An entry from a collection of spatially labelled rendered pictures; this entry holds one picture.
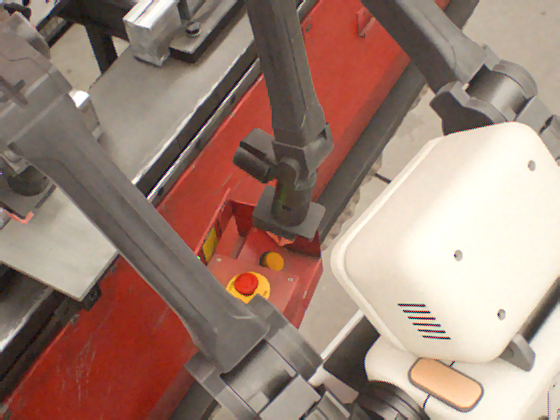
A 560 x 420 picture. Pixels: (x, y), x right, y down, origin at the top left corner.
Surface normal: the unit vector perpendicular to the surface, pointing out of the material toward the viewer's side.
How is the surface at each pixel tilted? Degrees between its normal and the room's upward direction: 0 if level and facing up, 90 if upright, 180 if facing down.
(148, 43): 90
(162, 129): 0
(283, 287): 0
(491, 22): 0
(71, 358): 90
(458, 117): 82
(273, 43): 82
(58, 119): 63
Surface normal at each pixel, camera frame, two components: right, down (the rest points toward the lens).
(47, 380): 0.86, 0.35
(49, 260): -0.11, -0.60
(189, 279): 0.48, 0.27
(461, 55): 0.48, -0.31
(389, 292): -0.63, 0.66
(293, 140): -0.52, 0.63
